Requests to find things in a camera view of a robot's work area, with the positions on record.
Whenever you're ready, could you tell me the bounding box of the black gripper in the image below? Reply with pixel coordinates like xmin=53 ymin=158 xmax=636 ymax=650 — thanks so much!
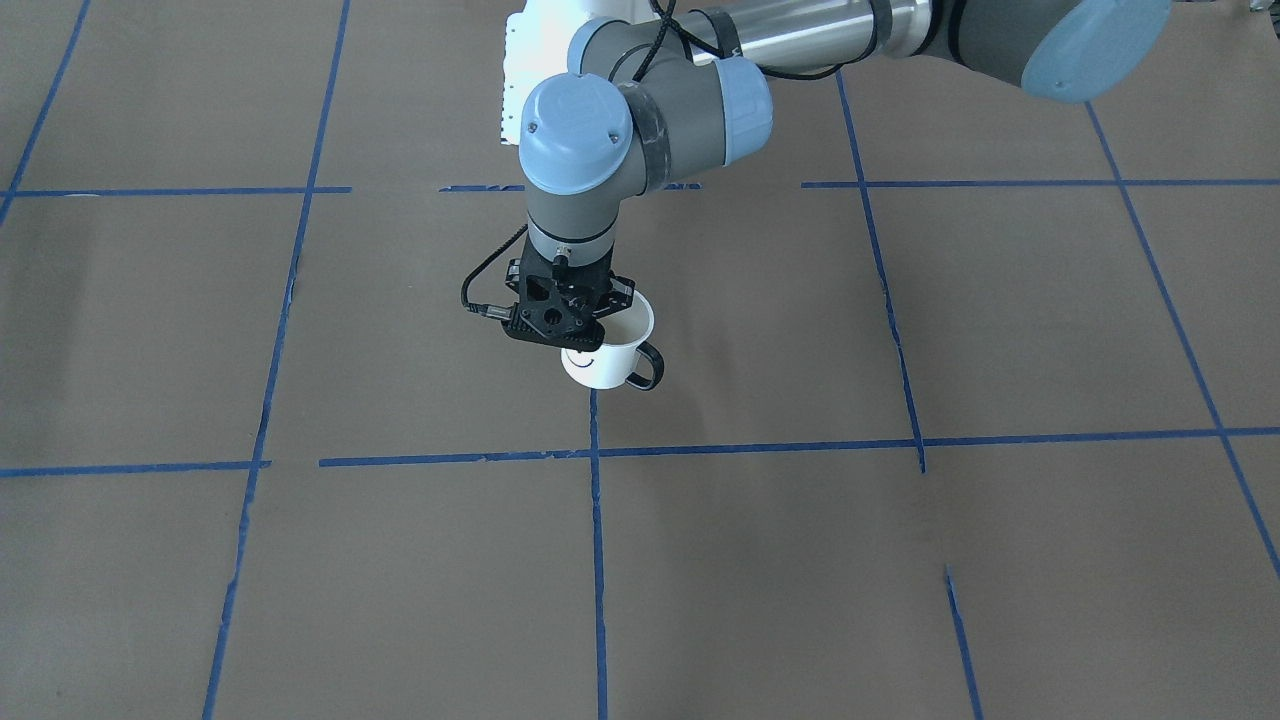
xmin=500 ymin=250 xmax=635 ymax=351

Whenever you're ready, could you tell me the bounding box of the white enamel mug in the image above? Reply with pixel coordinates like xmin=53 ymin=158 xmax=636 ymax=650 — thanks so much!
xmin=559 ymin=291 xmax=666 ymax=391

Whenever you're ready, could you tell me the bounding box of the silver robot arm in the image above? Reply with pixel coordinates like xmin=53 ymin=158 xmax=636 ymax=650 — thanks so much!
xmin=466 ymin=1 xmax=1172 ymax=351

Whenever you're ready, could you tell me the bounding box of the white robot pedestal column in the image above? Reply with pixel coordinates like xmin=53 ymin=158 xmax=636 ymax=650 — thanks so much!
xmin=500 ymin=1 xmax=602 ymax=146

